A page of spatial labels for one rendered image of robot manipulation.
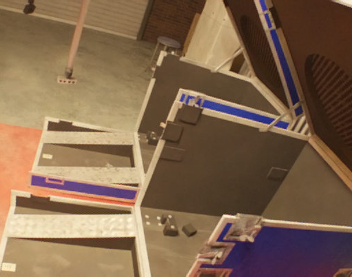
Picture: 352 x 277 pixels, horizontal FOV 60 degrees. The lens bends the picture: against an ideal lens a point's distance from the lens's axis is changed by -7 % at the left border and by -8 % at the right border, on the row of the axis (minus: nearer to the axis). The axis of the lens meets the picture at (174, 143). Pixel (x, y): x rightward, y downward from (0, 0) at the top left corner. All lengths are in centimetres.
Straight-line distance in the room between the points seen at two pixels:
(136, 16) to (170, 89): 411
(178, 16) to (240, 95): 430
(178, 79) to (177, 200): 109
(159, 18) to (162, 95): 430
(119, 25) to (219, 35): 340
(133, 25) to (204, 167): 510
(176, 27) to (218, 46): 345
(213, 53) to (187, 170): 201
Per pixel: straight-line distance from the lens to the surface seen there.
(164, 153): 195
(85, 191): 238
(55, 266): 196
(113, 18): 678
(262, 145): 214
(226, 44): 384
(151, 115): 294
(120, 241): 204
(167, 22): 710
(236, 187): 229
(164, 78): 279
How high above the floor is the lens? 160
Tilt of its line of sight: 28 degrees down
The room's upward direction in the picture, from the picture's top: 22 degrees clockwise
